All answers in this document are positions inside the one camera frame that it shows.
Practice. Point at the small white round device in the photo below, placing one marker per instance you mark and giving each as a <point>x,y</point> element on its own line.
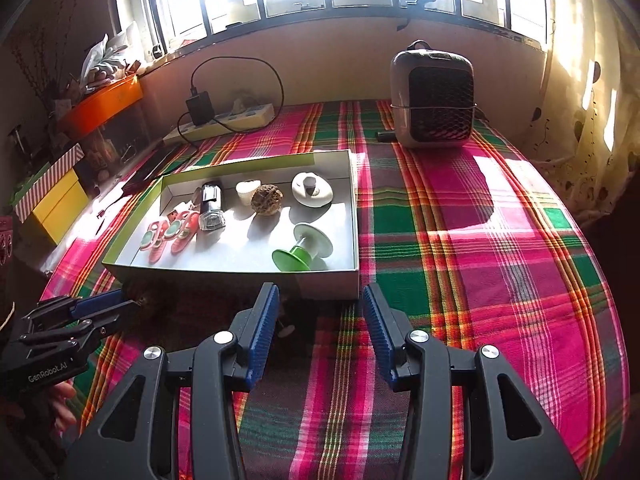
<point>247,192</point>

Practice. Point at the person's left hand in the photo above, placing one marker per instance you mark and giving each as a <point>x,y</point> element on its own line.
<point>62,405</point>

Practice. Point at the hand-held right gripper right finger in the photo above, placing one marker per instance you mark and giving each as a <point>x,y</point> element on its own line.
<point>378,335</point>

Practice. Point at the pink clip with mint disc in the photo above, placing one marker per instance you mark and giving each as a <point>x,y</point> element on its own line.
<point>182,240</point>
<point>150,241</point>

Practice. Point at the pile of bagged clutter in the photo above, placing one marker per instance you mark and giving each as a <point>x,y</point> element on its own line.
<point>100,60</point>

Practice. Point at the yellow cardboard box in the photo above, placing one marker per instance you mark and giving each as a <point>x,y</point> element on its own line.
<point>60,210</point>

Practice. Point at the striped box lid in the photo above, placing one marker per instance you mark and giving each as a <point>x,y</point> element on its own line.
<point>50,170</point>

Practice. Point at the brown walnut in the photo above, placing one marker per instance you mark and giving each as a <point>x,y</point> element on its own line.
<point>266,200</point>

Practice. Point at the green white cardboard box tray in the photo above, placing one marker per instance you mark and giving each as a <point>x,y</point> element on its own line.
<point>240,255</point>

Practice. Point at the dark flat power bank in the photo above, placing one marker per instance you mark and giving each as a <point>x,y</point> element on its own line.
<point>155,165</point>

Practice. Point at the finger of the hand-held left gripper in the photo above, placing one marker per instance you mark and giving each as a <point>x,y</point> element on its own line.
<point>107,321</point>
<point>100,302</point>

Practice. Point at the black flashlight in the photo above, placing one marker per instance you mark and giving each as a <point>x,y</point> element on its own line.
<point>210,200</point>

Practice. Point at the grey portable heater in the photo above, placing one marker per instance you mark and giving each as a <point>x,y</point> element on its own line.
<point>440,100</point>

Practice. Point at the cream spotted curtain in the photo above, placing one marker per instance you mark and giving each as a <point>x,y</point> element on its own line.
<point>575,110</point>

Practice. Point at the pink green plaid tablecloth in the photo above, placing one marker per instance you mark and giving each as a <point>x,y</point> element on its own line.
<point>450,260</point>

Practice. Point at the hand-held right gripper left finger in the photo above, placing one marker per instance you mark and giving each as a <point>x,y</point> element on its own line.
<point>262,335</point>

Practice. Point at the cream power strip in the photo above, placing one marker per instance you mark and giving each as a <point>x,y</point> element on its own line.
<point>245,115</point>

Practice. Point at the black charger adapter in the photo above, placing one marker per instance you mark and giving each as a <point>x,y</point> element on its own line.
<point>200,107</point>

